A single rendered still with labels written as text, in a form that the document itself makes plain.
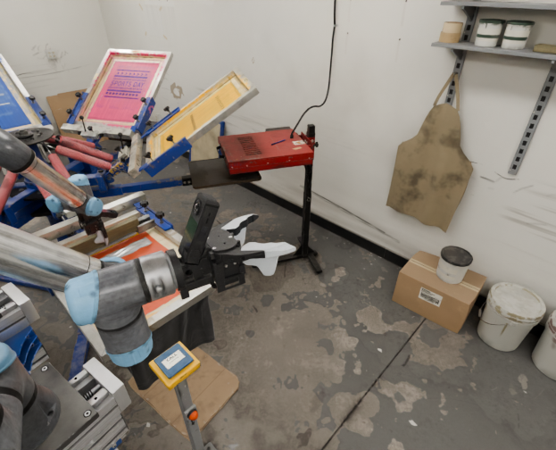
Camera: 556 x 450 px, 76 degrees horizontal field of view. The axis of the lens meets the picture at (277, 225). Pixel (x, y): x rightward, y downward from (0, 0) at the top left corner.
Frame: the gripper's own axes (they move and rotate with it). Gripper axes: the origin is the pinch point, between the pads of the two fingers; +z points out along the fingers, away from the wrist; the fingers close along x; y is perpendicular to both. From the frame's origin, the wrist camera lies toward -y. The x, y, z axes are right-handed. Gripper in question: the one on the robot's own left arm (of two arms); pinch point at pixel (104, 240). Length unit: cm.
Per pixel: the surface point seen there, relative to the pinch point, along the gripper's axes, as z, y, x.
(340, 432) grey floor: 101, -52, 115
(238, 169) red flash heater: -4, -91, -6
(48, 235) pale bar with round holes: -1.8, 17.9, -21.3
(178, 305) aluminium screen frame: 2, -2, 60
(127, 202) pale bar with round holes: -2.6, -22.8, -21.4
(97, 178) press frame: -3, -24, -61
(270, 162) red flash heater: -6, -109, 5
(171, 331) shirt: 24, 0, 51
